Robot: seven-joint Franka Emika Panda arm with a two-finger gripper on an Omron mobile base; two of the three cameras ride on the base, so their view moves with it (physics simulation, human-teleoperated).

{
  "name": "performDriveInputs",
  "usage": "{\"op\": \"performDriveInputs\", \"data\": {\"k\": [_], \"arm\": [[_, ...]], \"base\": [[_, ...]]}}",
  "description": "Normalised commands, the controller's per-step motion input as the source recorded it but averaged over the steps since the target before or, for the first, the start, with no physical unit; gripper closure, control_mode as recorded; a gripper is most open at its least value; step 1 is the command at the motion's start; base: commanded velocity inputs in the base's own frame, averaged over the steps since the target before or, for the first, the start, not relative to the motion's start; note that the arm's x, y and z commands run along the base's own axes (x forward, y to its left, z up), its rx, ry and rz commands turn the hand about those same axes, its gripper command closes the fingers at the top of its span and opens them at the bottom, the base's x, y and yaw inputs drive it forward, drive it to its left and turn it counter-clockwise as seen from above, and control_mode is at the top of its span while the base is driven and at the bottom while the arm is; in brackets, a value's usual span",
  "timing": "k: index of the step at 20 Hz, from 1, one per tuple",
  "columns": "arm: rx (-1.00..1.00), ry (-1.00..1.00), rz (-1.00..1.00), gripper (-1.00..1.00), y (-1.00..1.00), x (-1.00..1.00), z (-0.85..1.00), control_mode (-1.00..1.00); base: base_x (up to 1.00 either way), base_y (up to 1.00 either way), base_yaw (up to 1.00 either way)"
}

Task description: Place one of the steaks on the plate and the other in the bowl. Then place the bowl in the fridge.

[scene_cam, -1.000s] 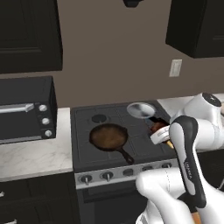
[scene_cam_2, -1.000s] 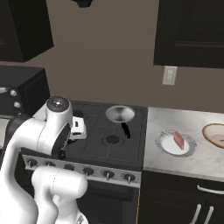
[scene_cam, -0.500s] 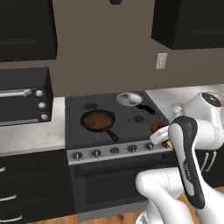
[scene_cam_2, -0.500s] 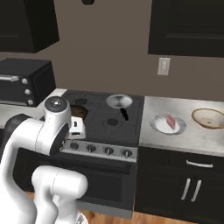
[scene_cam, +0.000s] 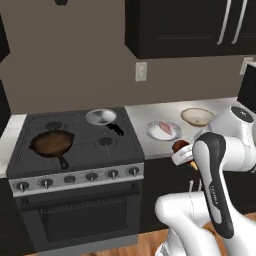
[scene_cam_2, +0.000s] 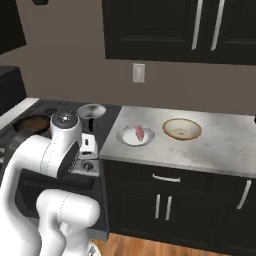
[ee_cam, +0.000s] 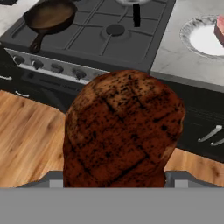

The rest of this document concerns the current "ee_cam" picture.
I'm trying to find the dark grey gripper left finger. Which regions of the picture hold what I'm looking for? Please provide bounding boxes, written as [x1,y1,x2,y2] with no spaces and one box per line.
[17,171,65,189]

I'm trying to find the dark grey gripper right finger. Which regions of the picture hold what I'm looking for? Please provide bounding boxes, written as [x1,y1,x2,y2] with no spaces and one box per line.
[164,171,207,189]

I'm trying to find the brown grilled steak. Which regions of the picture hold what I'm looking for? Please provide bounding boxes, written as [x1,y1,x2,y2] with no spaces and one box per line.
[62,69,186,189]

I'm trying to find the white plate with grey rim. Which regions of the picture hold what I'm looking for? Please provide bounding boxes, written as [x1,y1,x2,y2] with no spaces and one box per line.
[178,15,224,61]

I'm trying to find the black cupboard door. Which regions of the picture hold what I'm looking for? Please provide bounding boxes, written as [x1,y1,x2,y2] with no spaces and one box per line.
[162,80,224,164]

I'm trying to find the black oven door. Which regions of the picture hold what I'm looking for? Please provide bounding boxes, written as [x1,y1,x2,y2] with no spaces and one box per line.
[17,68,88,115]

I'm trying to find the black hob knob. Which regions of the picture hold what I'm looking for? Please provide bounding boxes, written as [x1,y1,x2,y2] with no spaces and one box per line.
[50,62,65,74]
[31,59,45,70]
[72,67,88,81]
[13,55,25,67]

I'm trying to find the black drawer front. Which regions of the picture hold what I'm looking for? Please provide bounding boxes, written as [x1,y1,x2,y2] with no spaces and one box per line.
[0,43,33,100]

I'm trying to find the silver hob control panel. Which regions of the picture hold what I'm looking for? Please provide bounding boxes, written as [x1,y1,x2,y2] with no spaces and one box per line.
[4,48,109,86]

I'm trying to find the dark grey gas hob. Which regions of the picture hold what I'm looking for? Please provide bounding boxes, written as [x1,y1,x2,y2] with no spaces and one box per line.
[0,0,177,74]

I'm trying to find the red raw steak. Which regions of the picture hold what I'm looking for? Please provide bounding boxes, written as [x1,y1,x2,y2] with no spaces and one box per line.
[213,14,224,48]

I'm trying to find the brown cast iron skillet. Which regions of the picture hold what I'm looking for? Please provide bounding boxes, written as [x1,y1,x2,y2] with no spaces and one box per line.
[23,0,79,54]

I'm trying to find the silver cupboard handle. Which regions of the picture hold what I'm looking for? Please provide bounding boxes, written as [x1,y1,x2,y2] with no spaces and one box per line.
[197,124,224,144]
[210,137,224,147]

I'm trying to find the silver pot with black handle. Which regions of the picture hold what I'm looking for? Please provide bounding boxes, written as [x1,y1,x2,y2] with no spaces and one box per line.
[115,0,152,28]

